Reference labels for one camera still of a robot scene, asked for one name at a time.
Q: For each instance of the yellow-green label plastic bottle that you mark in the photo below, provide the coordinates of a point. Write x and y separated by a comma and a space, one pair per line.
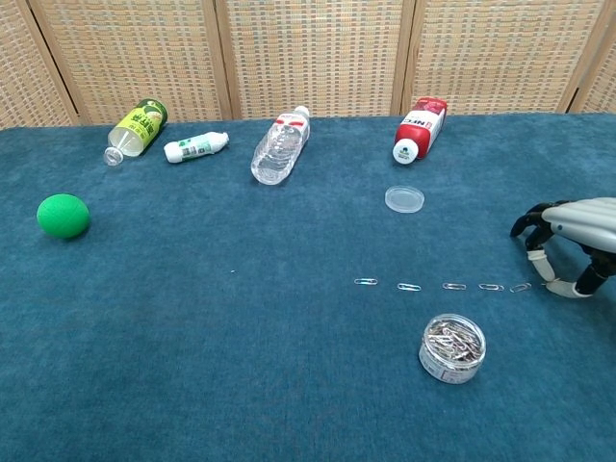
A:
139, 125

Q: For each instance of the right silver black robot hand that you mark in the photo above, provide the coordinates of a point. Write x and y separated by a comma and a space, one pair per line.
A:
582, 221

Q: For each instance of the round white disc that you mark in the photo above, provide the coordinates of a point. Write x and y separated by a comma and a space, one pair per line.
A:
404, 198

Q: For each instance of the green ball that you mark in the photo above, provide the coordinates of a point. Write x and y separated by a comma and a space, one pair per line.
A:
63, 216

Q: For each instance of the paperclip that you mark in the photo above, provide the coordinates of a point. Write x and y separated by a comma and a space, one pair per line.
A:
547, 284
491, 287
454, 286
521, 288
409, 287
366, 281

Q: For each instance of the clear water bottle red label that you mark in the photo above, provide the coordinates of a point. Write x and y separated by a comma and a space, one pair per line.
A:
276, 149

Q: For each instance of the small white green-print bottle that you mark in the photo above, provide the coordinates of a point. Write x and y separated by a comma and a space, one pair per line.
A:
192, 146

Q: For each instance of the teal carpet table cover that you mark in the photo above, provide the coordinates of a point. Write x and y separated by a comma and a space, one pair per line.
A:
240, 337

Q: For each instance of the clear dish with metal bits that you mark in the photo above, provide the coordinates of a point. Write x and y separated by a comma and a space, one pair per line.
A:
452, 356

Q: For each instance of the woven wooden screen panel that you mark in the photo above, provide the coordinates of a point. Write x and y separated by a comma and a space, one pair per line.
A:
313, 58
604, 82
135, 58
500, 58
19, 72

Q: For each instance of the red juice bottle white cap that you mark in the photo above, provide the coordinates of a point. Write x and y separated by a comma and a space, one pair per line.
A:
418, 130

